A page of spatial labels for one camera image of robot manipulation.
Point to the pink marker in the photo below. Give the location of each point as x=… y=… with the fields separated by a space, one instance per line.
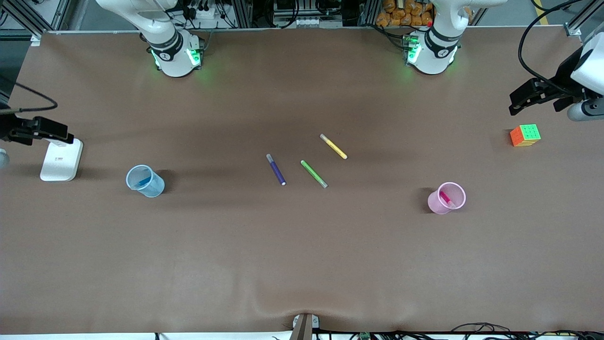
x=446 y=198

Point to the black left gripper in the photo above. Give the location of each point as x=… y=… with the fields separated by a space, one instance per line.
x=565 y=75

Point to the orange snack bags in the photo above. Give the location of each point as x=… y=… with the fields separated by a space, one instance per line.
x=401 y=16

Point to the yellow marker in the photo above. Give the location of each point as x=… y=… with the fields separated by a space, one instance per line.
x=333 y=146

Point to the white power strip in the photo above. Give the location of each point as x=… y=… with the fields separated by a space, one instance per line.
x=207 y=21

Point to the light blue mesh cup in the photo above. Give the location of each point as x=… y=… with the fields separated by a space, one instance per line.
x=155 y=189

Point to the green marker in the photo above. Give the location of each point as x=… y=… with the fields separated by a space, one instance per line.
x=314 y=174

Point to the white stand with rod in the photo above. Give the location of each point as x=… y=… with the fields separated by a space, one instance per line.
x=61 y=163

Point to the white connector strip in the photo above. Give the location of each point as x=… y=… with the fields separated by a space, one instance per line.
x=306 y=22

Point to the blue marker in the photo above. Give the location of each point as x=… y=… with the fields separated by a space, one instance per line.
x=143 y=181

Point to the aluminium frame post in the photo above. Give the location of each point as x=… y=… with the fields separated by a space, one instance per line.
x=573 y=29
x=35 y=35

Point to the pink mesh cup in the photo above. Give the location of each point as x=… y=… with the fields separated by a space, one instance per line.
x=434 y=203

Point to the purple marker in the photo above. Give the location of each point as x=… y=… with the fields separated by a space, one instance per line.
x=276 y=170

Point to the colourful puzzle cube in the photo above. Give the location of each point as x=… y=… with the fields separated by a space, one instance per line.
x=528 y=133

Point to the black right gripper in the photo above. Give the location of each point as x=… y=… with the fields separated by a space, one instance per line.
x=8 y=126

